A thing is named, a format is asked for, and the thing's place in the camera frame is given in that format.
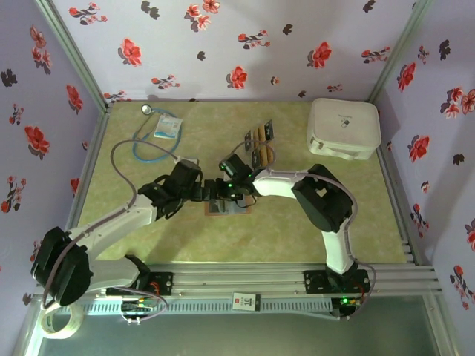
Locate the brown leather card holder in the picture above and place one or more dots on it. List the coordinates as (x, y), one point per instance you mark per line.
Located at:
(237, 209)

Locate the gold credit card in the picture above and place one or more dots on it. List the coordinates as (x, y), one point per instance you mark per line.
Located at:
(263, 155)
(255, 135)
(262, 132)
(270, 154)

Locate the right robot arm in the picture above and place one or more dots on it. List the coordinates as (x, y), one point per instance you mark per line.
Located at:
(278, 183)

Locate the white blue sealed packet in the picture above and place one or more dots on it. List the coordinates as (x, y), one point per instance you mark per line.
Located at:
(167, 127)

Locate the blue stethoscope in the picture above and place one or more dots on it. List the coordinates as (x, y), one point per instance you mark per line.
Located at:
(146, 109)

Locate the red white label tag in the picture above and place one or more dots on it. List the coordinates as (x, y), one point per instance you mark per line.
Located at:
(245, 301)

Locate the white zip case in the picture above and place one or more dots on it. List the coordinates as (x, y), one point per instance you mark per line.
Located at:
(343, 126)

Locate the small controller circuit board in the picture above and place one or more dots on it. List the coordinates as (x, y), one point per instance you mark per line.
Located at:
(135, 306)
(349, 302)

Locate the clear tape roll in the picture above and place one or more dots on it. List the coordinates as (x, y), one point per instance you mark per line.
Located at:
(61, 335)

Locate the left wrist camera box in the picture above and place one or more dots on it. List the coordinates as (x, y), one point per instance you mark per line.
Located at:
(187, 161)

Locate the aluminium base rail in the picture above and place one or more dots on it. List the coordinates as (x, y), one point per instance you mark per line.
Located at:
(237, 280)

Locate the aluminium side rail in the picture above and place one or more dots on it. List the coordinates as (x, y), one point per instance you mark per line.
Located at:
(390, 168)
(93, 148)

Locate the aluminium corner post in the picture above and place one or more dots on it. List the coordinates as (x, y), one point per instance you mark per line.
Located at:
(397, 55)
(74, 55)

